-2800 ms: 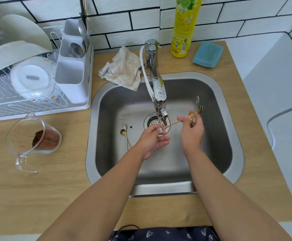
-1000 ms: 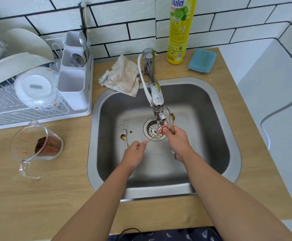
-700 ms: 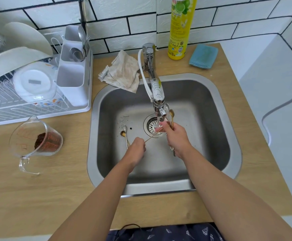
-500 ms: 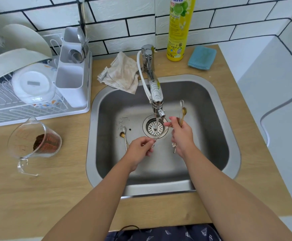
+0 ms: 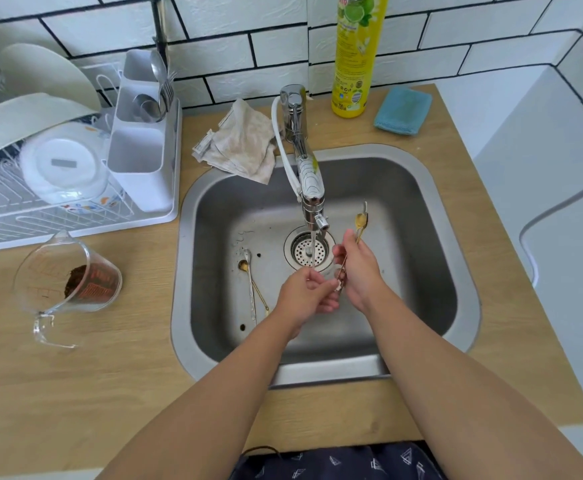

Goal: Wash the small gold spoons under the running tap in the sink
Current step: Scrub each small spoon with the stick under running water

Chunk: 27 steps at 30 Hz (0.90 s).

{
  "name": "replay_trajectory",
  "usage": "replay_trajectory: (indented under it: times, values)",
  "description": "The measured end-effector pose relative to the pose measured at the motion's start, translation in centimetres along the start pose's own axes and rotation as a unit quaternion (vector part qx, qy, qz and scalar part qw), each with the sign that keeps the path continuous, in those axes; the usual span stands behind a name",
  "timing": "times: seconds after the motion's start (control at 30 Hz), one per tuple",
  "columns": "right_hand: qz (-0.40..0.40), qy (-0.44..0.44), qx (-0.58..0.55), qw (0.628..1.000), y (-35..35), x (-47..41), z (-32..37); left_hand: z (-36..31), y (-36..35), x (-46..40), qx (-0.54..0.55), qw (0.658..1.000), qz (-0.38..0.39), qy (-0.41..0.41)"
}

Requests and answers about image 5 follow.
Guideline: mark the navy patterned shorts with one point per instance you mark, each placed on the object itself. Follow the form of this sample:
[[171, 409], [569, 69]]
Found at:
[[341, 462]]

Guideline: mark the brown coffee grounds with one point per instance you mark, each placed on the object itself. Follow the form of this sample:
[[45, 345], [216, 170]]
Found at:
[[75, 282]]

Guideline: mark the white dish rack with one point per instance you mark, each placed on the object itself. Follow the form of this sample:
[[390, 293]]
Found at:
[[136, 222]]

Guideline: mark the blue sponge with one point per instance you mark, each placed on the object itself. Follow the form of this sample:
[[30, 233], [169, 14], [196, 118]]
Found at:
[[402, 110]]

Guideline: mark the steel ladle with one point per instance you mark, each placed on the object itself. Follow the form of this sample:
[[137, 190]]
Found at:
[[146, 109]]

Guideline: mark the person's left hand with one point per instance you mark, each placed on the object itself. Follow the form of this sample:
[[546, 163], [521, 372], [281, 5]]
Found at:
[[304, 297]]

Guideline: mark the person's left forearm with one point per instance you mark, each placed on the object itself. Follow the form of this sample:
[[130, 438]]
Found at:
[[201, 409]]

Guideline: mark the person's right hand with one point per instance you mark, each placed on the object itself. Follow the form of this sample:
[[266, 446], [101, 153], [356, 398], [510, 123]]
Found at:
[[364, 279]]

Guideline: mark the white floral print bowl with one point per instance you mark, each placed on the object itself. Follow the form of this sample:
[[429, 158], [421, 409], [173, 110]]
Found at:
[[64, 187]]

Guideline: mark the yellow dish soap bottle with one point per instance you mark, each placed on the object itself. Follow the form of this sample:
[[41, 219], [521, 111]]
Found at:
[[354, 54]]

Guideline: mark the steel sink drain strainer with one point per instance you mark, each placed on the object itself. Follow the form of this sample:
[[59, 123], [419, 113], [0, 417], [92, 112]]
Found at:
[[301, 249]]

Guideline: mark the clear measuring jug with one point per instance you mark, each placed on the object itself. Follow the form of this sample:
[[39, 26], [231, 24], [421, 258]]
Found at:
[[36, 274]]

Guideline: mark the small silver spoon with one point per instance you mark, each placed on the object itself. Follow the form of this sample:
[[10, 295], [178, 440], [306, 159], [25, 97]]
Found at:
[[247, 254]]

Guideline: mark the long silver spoon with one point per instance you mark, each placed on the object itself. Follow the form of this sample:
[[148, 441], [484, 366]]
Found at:
[[365, 207]]

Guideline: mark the steel fork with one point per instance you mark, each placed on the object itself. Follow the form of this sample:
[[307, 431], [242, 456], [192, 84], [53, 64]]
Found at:
[[167, 92]]

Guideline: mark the white plate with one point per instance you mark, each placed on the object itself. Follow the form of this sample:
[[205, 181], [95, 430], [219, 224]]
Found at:
[[41, 69]]

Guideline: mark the person's right forearm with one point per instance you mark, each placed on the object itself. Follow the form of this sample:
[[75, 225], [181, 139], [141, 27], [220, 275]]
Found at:
[[466, 399]]

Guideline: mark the beige rag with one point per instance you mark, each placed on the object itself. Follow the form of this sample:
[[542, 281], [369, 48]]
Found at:
[[241, 139]]

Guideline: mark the white cutlery holder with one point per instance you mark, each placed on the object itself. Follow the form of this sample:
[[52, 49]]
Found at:
[[141, 187]]

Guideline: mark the stainless steel sink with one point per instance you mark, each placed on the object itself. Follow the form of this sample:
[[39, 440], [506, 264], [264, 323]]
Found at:
[[411, 209]]

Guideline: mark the chrome faucet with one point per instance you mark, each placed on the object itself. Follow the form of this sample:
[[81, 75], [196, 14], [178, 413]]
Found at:
[[294, 107]]

